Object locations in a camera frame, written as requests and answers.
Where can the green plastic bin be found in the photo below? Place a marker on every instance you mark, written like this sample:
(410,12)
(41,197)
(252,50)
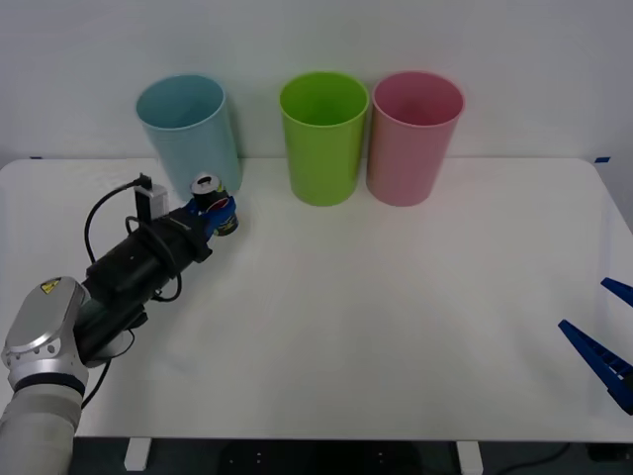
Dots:
(324,158)

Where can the pale blue plastic bin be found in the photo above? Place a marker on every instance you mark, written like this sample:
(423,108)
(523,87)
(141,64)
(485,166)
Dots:
(198,138)

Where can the pink plastic bin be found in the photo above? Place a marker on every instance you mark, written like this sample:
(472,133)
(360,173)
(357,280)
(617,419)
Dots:
(410,158)

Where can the white table leg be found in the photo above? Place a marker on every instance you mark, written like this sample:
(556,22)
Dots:
(136,453)
(470,457)

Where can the silver-grey and black left arm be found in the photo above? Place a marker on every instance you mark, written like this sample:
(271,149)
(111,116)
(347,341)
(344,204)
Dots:
(44,321)

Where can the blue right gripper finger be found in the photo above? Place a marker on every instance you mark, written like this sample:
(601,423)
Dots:
(603,361)
(620,291)

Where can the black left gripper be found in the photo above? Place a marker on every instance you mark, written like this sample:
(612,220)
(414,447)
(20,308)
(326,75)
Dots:
(183,237)

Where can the black drink can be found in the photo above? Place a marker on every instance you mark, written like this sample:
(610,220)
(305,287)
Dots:
(207,187)

